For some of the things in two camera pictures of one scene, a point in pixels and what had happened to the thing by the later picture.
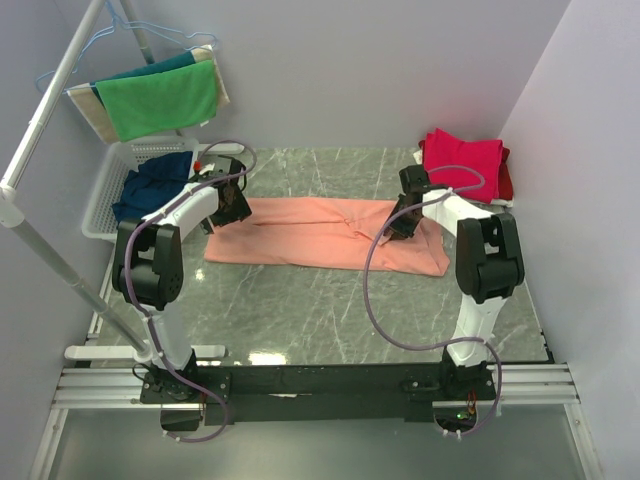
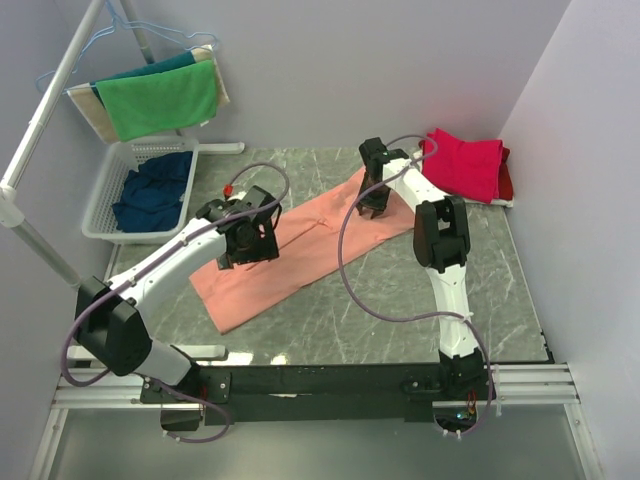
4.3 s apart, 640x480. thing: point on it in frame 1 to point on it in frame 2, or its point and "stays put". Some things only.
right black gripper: (401, 232) to (377, 206)
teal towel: (183, 60) stays put
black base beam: (249, 395) stays put
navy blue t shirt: (147, 187) stays put
